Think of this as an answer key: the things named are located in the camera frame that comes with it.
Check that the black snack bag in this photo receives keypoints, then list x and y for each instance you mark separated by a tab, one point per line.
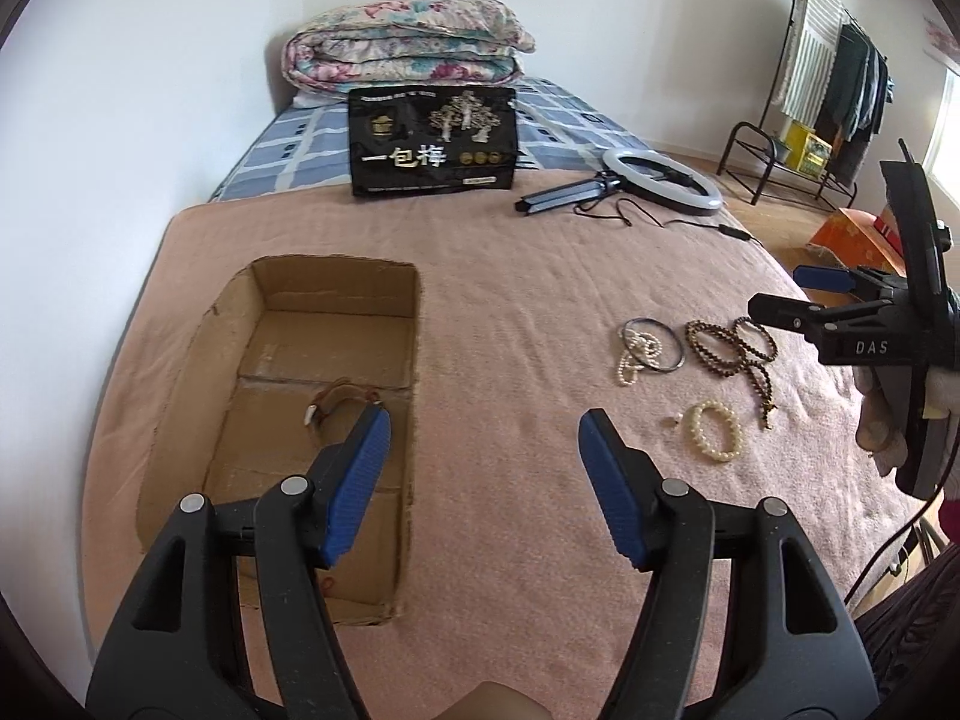
420	157

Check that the cardboard box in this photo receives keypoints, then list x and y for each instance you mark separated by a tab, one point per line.
292	360

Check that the yellow box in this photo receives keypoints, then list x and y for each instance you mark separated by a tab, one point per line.
806	150

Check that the dark hanging clothes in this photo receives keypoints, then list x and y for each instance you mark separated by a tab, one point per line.
855	90

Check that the orange patterned box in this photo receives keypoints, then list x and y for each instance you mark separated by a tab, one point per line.
847	236

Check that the black metal clothes rack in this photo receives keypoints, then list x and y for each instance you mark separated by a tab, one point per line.
750	139

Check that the thin metal bangle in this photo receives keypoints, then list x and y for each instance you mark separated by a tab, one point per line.
679	356

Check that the striped hanging cloth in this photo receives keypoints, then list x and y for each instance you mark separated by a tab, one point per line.
814	52

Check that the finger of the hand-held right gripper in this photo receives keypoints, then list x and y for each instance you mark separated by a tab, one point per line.
825	279
787	312

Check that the person's dark striped clothing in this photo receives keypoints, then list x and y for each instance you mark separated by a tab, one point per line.
915	630

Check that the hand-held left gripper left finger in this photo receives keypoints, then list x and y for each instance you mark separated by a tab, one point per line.
360	465

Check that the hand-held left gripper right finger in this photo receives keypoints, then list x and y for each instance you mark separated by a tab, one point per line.
604	465

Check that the folded floral quilt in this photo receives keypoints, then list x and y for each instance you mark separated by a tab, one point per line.
405	37

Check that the blue plaid bed sheet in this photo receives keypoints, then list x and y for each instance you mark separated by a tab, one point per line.
300	142

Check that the white pillow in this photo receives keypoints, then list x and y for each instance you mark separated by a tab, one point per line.
319	99

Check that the person's right hand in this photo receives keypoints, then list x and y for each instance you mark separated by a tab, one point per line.
881	420

